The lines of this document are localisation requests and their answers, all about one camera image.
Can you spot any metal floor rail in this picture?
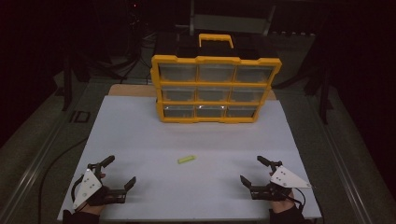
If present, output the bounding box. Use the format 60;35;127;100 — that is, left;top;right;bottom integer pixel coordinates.
306;92;396;224
0;92;82;224

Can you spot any grid of clear drawers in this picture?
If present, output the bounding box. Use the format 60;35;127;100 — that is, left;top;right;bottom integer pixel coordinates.
158;63;275;119

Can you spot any person's right hand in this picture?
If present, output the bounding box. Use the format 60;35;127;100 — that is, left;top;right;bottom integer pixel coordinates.
270;197;296;214

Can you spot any yellow and black organizer cabinet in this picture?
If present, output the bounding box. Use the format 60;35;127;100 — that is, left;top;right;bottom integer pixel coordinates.
150;33;283;124

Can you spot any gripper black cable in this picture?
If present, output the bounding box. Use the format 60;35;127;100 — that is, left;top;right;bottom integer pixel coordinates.
70;175;84;203
291;186;308;213

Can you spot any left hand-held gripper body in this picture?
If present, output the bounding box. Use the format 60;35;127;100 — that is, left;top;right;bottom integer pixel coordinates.
71;162;128;210

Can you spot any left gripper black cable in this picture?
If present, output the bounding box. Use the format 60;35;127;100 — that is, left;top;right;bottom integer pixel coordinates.
70;175;84;203

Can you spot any person's left hand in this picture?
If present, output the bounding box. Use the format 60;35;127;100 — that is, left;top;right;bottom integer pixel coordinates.
78;202;106;217

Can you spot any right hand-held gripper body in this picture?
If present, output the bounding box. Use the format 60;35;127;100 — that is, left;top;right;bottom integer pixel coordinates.
250;160;312;201

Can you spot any small green plastic stick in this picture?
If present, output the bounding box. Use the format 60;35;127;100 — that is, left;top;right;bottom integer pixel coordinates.
177;155;197;164

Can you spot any black floor cable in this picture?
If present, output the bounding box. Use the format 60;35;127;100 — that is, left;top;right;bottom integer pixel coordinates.
37;136;90;224

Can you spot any black stand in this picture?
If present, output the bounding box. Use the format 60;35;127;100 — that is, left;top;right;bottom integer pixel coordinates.
60;55;75;112

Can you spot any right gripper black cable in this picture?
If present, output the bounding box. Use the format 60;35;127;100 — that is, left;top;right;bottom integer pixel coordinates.
291;186;308;213

